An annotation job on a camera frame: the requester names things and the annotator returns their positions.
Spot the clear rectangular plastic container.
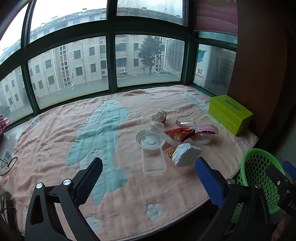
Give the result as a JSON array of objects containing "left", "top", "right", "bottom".
[{"left": 141, "top": 146, "right": 167, "bottom": 175}]

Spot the green tissue box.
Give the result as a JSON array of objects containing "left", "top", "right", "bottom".
[{"left": 208, "top": 95, "right": 253, "bottom": 137}]

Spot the pink printed blanket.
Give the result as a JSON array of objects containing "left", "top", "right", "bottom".
[{"left": 5, "top": 85, "right": 258, "bottom": 237}]

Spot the clear plastic dome cup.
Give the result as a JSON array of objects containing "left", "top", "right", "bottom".
[{"left": 147, "top": 121, "right": 165, "bottom": 137}]

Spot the pink roller blind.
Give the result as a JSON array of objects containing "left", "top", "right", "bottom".
[{"left": 194, "top": 0, "right": 238, "bottom": 32}]

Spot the paper wrapper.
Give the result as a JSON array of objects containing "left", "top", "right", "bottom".
[{"left": 151, "top": 111, "right": 167, "bottom": 123}]

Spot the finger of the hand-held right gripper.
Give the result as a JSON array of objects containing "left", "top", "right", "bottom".
[
  {"left": 267, "top": 164, "right": 289, "bottom": 186},
  {"left": 283, "top": 161, "right": 296, "bottom": 180}
]

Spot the white foam block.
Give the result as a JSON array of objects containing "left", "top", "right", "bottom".
[{"left": 171, "top": 143, "right": 202, "bottom": 168}]

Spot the dark green window frame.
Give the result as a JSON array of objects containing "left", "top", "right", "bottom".
[{"left": 0, "top": 0, "right": 238, "bottom": 130}]

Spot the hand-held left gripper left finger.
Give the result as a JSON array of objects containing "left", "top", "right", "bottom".
[{"left": 24, "top": 157, "right": 103, "bottom": 241}]

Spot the brown wooden cabinet panel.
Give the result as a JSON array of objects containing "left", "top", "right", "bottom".
[{"left": 228, "top": 0, "right": 296, "bottom": 149}]

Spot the orange snack bag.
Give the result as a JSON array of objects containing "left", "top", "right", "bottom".
[{"left": 164, "top": 128, "right": 196, "bottom": 143}]

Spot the silver torn wrapper strip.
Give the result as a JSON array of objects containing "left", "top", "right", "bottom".
[{"left": 175, "top": 119, "right": 196, "bottom": 127}]

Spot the red white patterned object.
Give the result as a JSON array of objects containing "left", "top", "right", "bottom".
[{"left": 0, "top": 113, "right": 11, "bottom": 135}]

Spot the white power strip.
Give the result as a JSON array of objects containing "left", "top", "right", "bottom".
[{"left": 0, "top": 149, "right": 13, "bottom": 168}]

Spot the green perforated plastic basket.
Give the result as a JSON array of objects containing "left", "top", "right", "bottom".
[{"left": 231, "top": 148, "right": 288, "bottom": 224}]

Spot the green tree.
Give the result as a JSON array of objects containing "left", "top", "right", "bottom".
[{"left": 137, "top": 36, "right": 165, "bottom": 75}]

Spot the pink snack packet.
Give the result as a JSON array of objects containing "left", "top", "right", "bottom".
[{"left": 190, "top": 124, "right": 219, "bottom": 135}]

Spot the round clear plastic lid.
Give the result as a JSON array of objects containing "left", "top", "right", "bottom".
[{"left": 136, "top": 129, "right": 166, "bottom": 149}]

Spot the beige apartment building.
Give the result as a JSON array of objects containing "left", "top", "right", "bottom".
[{"left": 0, "top": 8, "right": 167, "bottom": 116}]

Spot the white louvered wall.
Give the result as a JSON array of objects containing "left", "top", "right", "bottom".
[{"left": 163, "top": 38, "right": 185, "bottom": 76}]

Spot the white billboard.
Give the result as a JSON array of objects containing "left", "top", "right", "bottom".
[{"left": 194, "top": 44, "right": 211, "bottom": 86}]

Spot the black cable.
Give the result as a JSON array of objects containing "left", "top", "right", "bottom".
[{"left": 0, "top": 156, "right": 18, "bottom": 176}]

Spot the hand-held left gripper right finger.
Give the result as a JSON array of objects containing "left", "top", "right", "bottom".
[{"left": 195, "top": 157, "right": 272, "bottom": 241}]

